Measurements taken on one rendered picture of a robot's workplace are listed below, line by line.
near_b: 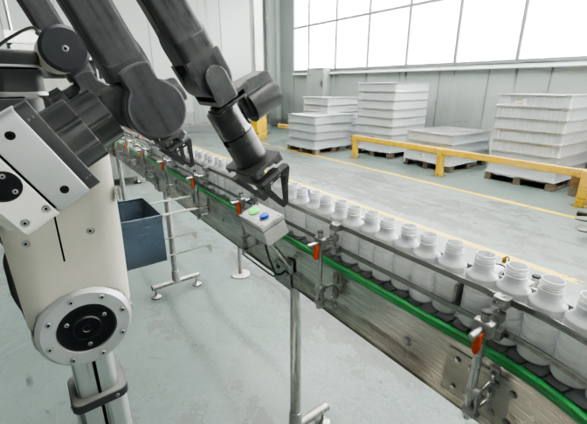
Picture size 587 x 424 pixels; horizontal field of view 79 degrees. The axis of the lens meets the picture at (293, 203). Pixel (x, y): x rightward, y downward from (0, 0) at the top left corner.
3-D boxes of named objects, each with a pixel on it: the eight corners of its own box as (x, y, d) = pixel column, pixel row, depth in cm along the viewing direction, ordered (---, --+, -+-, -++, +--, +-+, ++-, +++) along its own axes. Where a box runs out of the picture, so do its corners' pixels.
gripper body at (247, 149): (253, 155, 70) (235, 121, 66) (286, 160, 62) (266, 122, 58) (229, 175, 67) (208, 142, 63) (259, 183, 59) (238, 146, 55)
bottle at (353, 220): (352, 267, 101) (355, 212, 95) (336, 259, 105) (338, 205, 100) (365, 260, 104) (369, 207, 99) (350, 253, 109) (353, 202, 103)
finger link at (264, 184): (282, 189, 71) (260, 150, 66) (305, 196, 66) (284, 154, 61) (258, 211, 69) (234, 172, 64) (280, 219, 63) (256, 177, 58)
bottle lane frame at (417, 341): (501, 393, 82) (517, 328, 76) (473, 422, 75) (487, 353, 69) (110, 144, 418) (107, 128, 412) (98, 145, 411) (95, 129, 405)
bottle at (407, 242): (397, 293, 88) (404, 231, 83) (386, 281, 93) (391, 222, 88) (419, 290, 89) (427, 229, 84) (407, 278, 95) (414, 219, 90)
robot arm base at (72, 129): (81, 177, 53) (13, 105, 46) (128, 145, 55) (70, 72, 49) (91, 191, 46) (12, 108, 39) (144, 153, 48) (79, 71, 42)
